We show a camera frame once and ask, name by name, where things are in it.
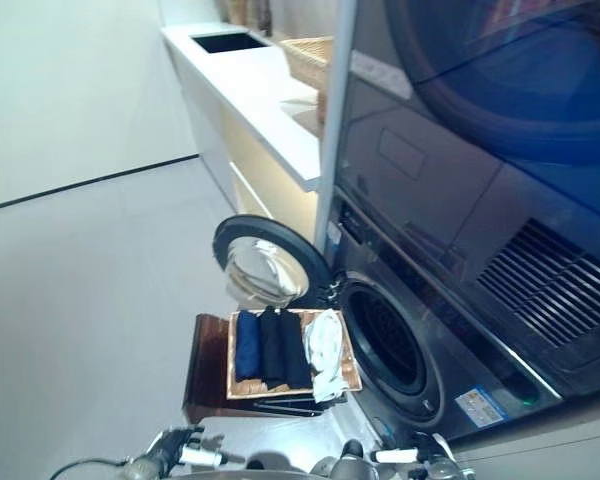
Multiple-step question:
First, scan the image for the white garment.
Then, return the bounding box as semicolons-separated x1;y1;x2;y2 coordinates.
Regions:
302;309;349;404

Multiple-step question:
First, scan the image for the grey tumble dryer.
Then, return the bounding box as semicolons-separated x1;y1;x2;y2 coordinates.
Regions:
332;0;600;401

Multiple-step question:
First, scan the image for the grey front-load washing machine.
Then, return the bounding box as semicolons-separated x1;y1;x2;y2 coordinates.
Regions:
324;192;564;444

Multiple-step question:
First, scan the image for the white label sticker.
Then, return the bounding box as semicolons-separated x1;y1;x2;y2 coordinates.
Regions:
352;52;416;99

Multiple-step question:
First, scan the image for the glossy brown stool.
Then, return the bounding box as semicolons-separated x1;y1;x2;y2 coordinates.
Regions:
181;313;349;419

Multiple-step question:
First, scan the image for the black countertop sink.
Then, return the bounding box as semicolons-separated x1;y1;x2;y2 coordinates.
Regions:
188;33;276;54

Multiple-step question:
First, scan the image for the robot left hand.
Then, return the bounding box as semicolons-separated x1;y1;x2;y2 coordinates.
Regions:
139;424;246;471

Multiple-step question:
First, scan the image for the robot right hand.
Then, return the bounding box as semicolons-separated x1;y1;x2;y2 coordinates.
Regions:
372;434;474;480

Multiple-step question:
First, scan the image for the tall wicker basket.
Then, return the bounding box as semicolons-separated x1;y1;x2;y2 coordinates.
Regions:
278;35;336;126

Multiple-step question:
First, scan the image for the rectangular wicker laundry basket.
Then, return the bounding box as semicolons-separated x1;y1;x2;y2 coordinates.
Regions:
226;308;364;400

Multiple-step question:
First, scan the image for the colourful energy label sticker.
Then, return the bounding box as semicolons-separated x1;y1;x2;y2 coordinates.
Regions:
453;387;501;424

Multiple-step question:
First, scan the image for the white counter cabinet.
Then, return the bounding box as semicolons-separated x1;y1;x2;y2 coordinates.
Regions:
160;24;326;236

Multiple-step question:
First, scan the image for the round glass washer door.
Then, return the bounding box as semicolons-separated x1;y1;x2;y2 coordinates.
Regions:
213;214;331;307

